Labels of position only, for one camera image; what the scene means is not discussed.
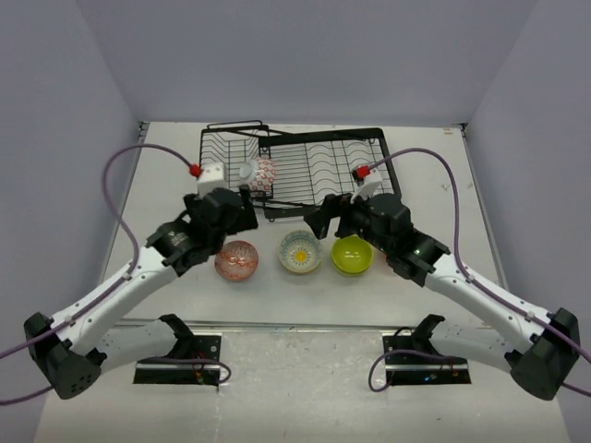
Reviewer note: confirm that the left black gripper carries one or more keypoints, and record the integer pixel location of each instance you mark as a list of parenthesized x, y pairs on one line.
[(245, 219)]

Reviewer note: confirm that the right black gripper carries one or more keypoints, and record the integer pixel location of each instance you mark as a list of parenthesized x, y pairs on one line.
[(334, 206)]

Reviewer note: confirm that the red pattern white bowl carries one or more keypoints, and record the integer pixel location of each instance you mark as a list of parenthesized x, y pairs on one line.
[(258, 173)]

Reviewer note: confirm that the blue zigzag pattern bowl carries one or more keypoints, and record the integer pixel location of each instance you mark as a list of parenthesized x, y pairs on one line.
[(237, 261)]

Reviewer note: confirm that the yellow sun pattern bowl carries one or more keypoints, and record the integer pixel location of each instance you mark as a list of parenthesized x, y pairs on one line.
[(300, 252)]

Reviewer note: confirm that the lime green bowl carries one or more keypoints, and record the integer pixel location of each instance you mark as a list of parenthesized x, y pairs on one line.
[(352, 271), (351, 251)]

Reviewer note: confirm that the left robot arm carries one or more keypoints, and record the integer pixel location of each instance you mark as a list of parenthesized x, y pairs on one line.
[(74, 346)]

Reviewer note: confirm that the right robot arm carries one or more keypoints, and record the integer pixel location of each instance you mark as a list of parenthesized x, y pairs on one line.
[(538, 348)]

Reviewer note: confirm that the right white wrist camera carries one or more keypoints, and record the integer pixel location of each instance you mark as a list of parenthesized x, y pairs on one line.
[(368, 180)]

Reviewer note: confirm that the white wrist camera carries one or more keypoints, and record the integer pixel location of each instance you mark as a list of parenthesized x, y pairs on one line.
[(368, 180), (209, 177)]

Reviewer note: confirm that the black wire dish rack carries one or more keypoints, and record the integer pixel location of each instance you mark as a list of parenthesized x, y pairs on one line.
[(310, 164)]

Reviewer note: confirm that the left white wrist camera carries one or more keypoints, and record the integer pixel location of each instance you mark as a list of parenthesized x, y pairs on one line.
[(209, 177)]

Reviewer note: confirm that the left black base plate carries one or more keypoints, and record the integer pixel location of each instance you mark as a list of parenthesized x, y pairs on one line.
[(203, 347)]

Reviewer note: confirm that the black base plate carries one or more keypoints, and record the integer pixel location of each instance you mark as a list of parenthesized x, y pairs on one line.
[(203, 347), (413, 370)]

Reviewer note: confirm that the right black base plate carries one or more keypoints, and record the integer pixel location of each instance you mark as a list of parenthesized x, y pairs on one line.
[(413, 370)]

